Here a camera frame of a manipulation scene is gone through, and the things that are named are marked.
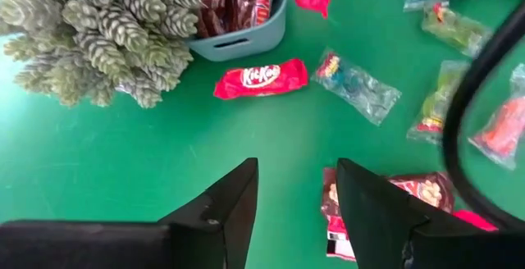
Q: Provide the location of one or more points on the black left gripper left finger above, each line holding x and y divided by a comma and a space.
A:
123, 244

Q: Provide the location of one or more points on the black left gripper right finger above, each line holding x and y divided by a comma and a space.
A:
377, 228

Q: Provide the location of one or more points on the green table mat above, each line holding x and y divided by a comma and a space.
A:
123, 158

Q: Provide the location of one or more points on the pale succulent in patterned pot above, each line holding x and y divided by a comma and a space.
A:
102, 35

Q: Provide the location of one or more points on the teal plastic basket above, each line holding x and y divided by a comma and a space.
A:
246, 43

